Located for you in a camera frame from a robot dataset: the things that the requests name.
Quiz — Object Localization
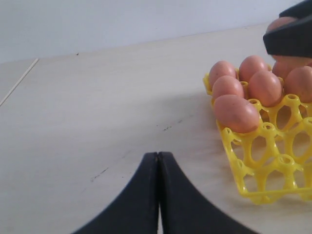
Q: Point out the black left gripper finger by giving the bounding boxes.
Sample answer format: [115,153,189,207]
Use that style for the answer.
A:
[75,153,158,234]
[263,17,312,58]
[279,0,312,19]
[158,152,254,234]

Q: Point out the brown egg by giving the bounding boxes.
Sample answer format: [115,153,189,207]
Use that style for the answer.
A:
[266,17,297,33]
[213,95,260,134]

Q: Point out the yellow plastic egg tray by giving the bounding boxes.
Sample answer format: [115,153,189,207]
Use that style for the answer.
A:
[203,74,312,204]

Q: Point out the brown egg placed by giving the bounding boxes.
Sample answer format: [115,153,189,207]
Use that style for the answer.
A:
[209,60,236,87]
[272,56,312,79]
[284,66,312,103]
[238,55,271,82]
[248,70,283,107]
[212,76,244,99]

